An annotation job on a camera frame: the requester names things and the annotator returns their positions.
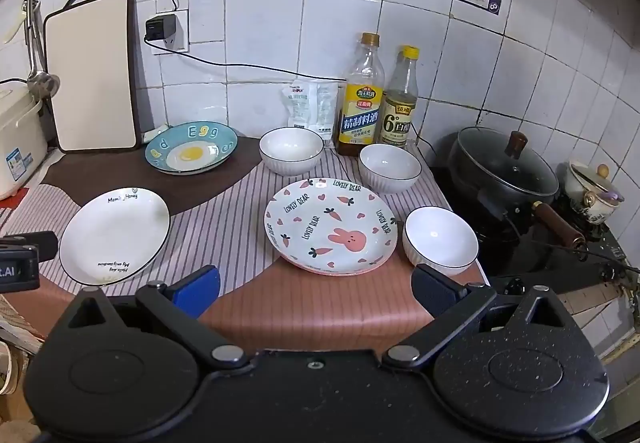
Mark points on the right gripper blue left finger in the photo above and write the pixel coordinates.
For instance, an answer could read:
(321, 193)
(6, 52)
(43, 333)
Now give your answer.
(188, 298)

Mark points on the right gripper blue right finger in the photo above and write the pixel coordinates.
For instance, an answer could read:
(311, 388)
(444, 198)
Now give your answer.
(445, 299)

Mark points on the white black-rimmed plate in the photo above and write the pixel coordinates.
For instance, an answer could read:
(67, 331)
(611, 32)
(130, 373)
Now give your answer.
(114, 236)

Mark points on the pink rabbit carrot plate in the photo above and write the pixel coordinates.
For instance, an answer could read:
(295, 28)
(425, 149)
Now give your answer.
(331, 227)

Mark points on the teal fried egg plate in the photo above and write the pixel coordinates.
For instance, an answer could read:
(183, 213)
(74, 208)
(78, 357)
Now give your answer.
(191, 148)

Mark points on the black gas stove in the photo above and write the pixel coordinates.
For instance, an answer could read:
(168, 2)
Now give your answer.
(519, 251)

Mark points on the white rice cooker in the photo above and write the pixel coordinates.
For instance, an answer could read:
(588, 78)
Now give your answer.
(22, 142)

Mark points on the striped brown pink table mat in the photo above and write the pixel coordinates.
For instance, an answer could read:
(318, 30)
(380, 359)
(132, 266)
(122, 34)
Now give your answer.
(217, 218)

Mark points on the black wok with lid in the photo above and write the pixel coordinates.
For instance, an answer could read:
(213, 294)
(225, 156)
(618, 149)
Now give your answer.
(500, 171)

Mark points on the hanging metal ladle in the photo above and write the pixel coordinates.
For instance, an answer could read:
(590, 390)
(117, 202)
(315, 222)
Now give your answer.
(40, 82)

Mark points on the white vinegar bottle yellow cap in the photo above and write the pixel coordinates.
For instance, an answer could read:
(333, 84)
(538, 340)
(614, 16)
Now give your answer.
(400, 99)

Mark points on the yellow label cooking wine bottle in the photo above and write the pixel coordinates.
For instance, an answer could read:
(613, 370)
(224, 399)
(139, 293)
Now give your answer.
(362, 98)

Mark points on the white cutting board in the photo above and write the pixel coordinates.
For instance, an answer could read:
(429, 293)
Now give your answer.
(88, 46)

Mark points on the clear plastic salt bag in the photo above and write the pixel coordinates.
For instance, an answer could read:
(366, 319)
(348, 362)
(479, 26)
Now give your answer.
(312, 105)

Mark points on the black power adapter plug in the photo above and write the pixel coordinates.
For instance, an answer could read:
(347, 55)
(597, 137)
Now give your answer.
(161, 27)

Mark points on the wooden wok handle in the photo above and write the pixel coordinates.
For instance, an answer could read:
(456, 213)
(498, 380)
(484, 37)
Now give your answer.
(570, 237)

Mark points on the white wall socket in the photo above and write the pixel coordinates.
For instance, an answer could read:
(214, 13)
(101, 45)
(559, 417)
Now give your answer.
(180, 42)

